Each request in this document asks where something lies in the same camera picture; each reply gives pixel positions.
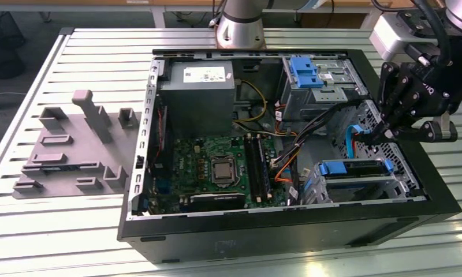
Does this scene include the grey power supply unit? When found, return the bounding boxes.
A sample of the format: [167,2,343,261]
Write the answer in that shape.
[159,59,237,138]

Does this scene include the grey plastic parts rack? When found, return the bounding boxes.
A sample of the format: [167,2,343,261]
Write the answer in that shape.
[13,89,143,200]

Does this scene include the orange wire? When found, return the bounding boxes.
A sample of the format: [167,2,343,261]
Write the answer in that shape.
[274,161,294,183]

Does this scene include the black graphics card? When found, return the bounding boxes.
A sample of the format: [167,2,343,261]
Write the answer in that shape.
[188,192,247,211]

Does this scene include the black cable bundle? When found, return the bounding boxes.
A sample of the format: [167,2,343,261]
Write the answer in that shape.
[287,99,366,205]

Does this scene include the black PC case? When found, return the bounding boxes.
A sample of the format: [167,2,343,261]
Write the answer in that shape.
[116,48,462,264]

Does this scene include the green motherboard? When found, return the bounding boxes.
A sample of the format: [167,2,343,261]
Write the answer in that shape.
[145,134,290,216]

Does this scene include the blue plastic drive latch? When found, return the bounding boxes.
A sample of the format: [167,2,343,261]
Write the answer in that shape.
[288,57,324,89]

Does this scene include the blue wire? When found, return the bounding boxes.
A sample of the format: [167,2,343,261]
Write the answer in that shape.
[344,122,371,159]

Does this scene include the thin red wire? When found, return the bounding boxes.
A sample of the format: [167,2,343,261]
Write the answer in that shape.
[352,134,364,159]

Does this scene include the spare RAM stick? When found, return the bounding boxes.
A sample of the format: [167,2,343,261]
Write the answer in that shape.
[41,164,81,171]

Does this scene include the black mesh waste bin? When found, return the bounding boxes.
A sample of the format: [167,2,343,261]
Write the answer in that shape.
[0,11,26,80]

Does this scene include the silver CPU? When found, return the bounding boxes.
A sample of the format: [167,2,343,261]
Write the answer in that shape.
[213,163,235,178]

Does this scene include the wooden desk white legs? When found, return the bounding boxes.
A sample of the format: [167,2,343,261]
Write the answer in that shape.
[0,0,394,29]

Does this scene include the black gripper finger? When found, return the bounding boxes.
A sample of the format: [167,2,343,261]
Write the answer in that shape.
[387,117,459,144]
[371,61,404,145]

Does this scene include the black RAM stick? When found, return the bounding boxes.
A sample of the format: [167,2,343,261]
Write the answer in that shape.
[255,134,274,200]

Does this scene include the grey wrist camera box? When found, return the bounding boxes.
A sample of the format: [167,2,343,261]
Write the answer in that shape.
[368,11,439,61]

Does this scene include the grey metal drive cage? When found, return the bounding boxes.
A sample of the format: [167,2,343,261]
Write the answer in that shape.
[279,56,368,122]

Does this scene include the hard disk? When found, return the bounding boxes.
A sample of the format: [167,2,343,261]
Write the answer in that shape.
[303,159,395,200]

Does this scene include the yellow wire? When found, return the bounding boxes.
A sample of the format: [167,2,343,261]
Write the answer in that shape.
[232,80,268,125]

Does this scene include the grey metal disk bay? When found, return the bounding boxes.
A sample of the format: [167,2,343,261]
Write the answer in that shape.
[314,157,423,203]

